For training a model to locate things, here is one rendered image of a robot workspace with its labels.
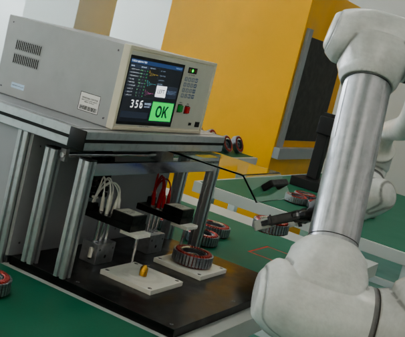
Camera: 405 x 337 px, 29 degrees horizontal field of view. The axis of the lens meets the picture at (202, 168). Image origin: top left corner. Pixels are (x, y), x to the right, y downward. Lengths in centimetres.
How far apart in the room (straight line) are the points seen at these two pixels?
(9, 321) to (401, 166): 583
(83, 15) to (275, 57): 145
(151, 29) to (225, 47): 263
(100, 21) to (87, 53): 418
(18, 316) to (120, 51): 66
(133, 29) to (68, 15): 256
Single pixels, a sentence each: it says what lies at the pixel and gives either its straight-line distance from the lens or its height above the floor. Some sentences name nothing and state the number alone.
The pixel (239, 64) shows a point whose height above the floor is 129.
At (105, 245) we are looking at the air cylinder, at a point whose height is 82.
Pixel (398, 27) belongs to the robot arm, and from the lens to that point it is 174.
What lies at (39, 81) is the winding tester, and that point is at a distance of 203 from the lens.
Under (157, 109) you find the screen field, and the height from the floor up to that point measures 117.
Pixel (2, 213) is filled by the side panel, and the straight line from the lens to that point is 192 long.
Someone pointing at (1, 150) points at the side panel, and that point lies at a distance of 193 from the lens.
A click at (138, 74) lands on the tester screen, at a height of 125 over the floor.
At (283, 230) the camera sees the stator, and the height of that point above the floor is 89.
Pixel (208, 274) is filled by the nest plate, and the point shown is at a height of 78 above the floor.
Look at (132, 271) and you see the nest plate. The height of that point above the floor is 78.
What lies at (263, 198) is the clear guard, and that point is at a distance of 207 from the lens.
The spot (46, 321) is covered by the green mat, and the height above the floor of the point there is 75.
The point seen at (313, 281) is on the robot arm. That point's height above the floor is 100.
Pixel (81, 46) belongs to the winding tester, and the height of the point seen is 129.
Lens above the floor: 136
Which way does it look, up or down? 9 degrees down
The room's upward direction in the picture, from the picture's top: 14 degrees clockwise
